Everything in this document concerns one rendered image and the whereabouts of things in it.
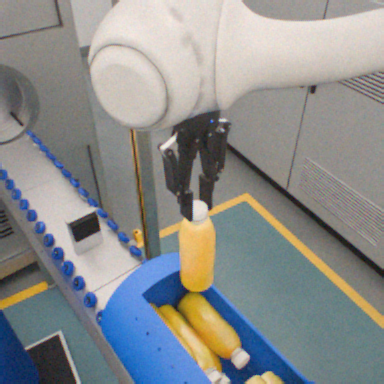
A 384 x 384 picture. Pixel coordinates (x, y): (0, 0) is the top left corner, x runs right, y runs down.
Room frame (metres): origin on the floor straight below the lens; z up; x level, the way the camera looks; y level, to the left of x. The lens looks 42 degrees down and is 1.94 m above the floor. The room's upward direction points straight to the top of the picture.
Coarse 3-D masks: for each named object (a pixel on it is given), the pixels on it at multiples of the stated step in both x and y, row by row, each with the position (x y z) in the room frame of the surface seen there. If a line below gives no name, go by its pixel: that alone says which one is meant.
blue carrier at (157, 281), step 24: (144, 264) 0.56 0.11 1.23; (168, 264) 0.56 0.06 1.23; (120, 288) 0.51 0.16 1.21; (144, 288) 0.50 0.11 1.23; (168, 288) 0.59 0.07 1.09; (216, 288) 0.58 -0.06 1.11; (120, 312) 0.46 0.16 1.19; (144, 312) 0.44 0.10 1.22; (240, 312) 0.51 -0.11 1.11; (120, 336) 0.42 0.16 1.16; (144, 336) 0.40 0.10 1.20; (168, 336) 0.39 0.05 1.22; (240, 336) 0.48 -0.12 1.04; (264, 336) 0.45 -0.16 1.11; (120, 360) 0.40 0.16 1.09; (144, 360) 0.36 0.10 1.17; (168, 360) 0.35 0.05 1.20; (192, 360) 0.34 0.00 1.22; (264, 360) 0.42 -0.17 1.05
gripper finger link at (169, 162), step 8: (160, 144) 0.48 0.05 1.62; (160, 152) 0.48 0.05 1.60; (168, 152) 0.47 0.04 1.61; (168, 160) 0.47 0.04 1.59; (176, 160) 0.48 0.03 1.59; (168, 168) 0.48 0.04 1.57; (176, 168) 0.48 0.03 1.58; (168, 176) 0.48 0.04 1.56; (176, 176) 0.48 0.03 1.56; (168, 184) 0.48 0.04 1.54; (176, 184) 0.47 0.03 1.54; (176, 192) 0.47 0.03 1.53
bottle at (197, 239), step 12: (180, 228) 0.51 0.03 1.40; (192, 228) 0.49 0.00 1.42; (204, 228) 0.49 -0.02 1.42; (180, 240) 0.50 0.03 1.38; (192, 240) 0.48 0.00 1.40; (204, 240) 0.48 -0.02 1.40; (180, 252) 0.50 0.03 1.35; (192, 252) 0.48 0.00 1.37; (204, 252) 0.48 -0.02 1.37; (180, 264) 0.50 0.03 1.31; (192, 264) 0.48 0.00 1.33; (204, 264) 0.48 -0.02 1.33; (180, 276) 0.50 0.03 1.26; (192, 276) 0.48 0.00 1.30; (204, 276) 0.48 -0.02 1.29; (192, 288) 0.48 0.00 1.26; (204, 288) 0.48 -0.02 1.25
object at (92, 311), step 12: (0, 168) 1.28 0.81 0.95; (0, 180) 1.24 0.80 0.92; (24, 216) 1.03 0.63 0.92; (48, 252) 0.86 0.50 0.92; (60, 264) 0.80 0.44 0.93; (72, 276) 0.74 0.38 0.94; (72, 288) 0.71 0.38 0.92; (84, 288) 0.69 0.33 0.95; (96, 312) 0.62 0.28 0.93; (96, 324) 0.59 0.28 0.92
